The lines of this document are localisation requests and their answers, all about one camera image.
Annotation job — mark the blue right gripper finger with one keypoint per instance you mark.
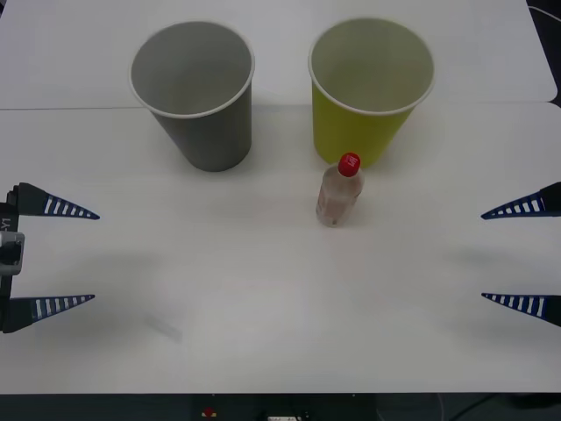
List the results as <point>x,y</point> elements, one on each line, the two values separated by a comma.
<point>551,309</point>
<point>550,201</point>

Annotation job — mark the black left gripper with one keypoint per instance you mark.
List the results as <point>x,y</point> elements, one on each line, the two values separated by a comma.
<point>9,208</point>

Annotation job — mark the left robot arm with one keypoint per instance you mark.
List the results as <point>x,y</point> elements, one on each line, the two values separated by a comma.
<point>11,254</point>

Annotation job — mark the clear bottle with red cap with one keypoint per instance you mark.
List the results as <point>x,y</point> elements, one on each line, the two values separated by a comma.
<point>339,195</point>

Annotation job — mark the yellow-green plastic waste bin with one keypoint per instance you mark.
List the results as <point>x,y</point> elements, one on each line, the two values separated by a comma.
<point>350,131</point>

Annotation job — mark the grey plastic waste bin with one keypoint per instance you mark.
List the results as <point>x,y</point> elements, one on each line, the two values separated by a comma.
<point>206,140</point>

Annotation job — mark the red round button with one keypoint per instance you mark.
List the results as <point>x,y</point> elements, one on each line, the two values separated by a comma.
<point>208,412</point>

